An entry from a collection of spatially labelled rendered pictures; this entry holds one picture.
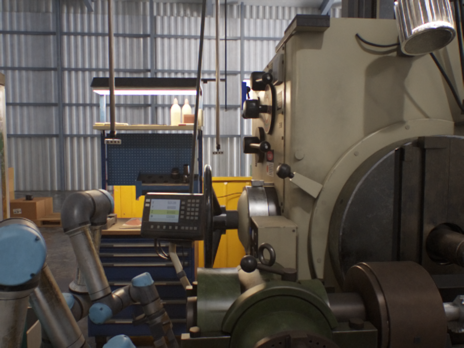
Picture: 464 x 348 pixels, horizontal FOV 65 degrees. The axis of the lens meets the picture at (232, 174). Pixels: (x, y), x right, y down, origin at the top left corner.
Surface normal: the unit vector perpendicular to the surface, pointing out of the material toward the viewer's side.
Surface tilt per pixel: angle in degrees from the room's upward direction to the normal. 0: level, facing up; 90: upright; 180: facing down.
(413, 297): 51
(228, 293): 39
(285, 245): 90
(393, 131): 90
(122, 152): 90
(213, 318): 66
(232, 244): 90
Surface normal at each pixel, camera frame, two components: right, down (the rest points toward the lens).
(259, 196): 0.06, -0.72
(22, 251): 0.53, -0.07
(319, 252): 0.09, 0.07
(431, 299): 0.07, -0.53
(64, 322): 0.78, -0.09
